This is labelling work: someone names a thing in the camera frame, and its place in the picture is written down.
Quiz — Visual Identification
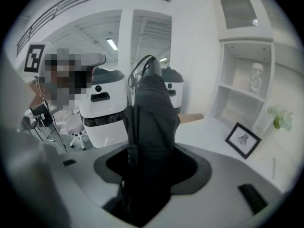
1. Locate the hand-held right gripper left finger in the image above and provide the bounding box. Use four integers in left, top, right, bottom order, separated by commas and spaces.
93, 144, 130, 185

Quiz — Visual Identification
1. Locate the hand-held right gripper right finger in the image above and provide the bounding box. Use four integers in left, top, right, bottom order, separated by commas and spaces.
170, 143, 212, 196

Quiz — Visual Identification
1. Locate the black umbrella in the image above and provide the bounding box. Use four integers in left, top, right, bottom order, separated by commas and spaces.
120, 54, 181, 226

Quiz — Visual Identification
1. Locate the white office chair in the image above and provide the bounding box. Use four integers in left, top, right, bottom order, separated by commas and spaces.
56, 109, 90, 151

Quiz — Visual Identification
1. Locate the large white robot black top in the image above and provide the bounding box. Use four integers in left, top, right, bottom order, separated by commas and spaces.
79, 67, 129, 149

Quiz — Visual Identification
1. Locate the wooden board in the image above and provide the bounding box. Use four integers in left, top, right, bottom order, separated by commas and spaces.
177, 113, 205, 125

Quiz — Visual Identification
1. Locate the small white robot black top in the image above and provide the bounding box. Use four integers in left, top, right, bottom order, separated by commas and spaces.
161, 66, 185, 115

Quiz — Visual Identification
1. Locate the white flower plant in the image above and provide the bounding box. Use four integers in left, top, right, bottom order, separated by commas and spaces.
266, 105, 295, 132

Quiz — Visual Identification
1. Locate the person's head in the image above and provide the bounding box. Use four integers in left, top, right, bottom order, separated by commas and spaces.
33, 47, 94, 113

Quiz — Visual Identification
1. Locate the clear plastic jar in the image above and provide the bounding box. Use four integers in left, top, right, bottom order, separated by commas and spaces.
248, 62, 265, 95

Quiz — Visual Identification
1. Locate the ceiling light strip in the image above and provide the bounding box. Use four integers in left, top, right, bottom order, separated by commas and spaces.
105, 38, 119, 51

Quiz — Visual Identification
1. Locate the white shelf cabinet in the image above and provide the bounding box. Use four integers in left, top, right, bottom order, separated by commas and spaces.
208, 0, 277, 137

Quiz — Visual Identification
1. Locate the dark metal railing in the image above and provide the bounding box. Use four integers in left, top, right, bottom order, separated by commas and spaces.
16, 0, 172, 57

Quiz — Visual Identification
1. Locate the black picture frame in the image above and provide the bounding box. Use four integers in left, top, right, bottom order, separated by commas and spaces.
224, 122, 262, 161

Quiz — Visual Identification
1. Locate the thin black cable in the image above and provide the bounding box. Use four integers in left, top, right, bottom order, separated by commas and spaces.
45, 99, 69, 154

